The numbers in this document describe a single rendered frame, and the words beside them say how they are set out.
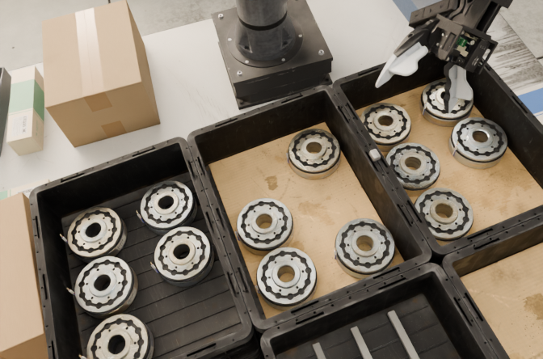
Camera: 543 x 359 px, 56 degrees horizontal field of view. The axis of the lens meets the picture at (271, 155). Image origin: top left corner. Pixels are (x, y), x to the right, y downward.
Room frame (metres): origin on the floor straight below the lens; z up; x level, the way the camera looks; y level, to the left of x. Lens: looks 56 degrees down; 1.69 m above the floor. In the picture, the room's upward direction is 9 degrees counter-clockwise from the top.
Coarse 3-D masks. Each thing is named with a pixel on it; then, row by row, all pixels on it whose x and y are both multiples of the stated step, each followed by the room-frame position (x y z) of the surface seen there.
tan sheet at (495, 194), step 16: (400, 96) 0.68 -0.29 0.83; (416, 96) 0.67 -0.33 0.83; (416, 112) 0.63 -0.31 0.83; (416, 128) 0.59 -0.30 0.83; (432, 128) 0.58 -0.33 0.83; (448, 128) 0.58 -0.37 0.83; (432, 144) 0.55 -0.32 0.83; (448, 160) 0.50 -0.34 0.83; (512, 160) 0.48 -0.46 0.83; (448, 176) 0.47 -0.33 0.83; (464, 176) 0.46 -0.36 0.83; (480, 176) 0.46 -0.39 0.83; (496, 176) 0.45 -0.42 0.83; (512, 176) 0.45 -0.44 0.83; (528, 176) 0.44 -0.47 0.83; (464, 192) 0.43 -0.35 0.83; (480, 192) 0.42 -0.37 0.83; (496, 192) 0.42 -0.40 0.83; (512, 192) 0.41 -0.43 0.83; (528, 192) 0.41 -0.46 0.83; (480, 208) 0.39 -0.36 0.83; (496, 208) 0.39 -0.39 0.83; (512, 208) 0.38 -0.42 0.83; (528, 208) 0.38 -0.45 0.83; (480, 224) 0.36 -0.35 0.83
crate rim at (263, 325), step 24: (336, 96) 0.62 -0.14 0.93; (240, 120) 0.61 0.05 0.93; (192, 144) 0.57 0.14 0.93; (360, 144) 0.51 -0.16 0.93; (216, 216) 0.41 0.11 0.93; (408, 216) 0.35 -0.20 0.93; (240, 264) 0.32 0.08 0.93; (408, 264) 0.27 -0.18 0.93; (240, 288) 0.28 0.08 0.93; (360, 288) 0.25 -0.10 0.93; (288, 312) 0.23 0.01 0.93
